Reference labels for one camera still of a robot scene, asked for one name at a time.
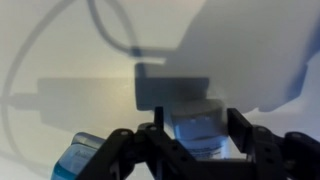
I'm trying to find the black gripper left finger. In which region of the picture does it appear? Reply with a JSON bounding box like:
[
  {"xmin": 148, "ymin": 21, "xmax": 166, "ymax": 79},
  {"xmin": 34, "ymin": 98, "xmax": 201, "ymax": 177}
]
[{"xmin": 75, "ymin": 106, "xmax": 201, "ymax": 180}]

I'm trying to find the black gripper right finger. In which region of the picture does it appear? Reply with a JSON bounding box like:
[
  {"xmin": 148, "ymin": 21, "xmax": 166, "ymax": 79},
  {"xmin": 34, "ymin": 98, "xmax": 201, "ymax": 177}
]
[{"xmin": 226, "ymin": 107, "xmax": 320, "ymax": 180}]

